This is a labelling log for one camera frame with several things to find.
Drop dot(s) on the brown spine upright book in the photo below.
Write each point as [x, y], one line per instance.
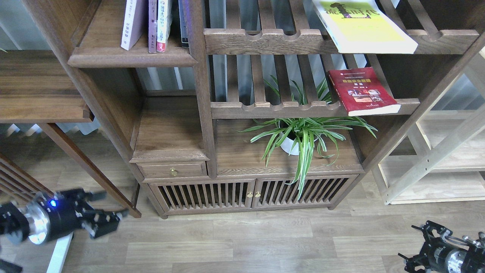
[152, 25]

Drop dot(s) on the dark wooden bookshelf cabinet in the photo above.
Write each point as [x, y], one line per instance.
[246, 60]

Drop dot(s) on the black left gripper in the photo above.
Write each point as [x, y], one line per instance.
[52, 218]

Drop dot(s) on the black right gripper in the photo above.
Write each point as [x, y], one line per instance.
[435, 255]

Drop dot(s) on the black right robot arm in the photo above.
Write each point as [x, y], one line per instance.
[474, 253]

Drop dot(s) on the yellow green cover book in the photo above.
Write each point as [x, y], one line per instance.
[358, 26]

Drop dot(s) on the brass drawer knob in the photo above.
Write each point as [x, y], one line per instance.
[173, 172]

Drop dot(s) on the white bar on floor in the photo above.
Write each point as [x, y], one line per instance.
[59, 254]

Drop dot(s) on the green spider plant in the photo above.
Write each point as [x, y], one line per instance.
[327, 145]

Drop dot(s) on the light wooden shelf rack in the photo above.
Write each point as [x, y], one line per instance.
[446, 166]

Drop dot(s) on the red cover book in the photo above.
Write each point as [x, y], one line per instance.
[361, 93]

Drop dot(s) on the pale lavender white book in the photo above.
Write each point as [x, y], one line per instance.
[135, 21]

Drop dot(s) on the dark thin upright book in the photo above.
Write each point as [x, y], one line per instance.
[183, 30]

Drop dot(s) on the white plant pot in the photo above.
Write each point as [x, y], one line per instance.
[298, 136]

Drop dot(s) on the white red upright book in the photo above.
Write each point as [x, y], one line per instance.
[164, 20]

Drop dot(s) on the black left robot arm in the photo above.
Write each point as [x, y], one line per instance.
[14, 225]

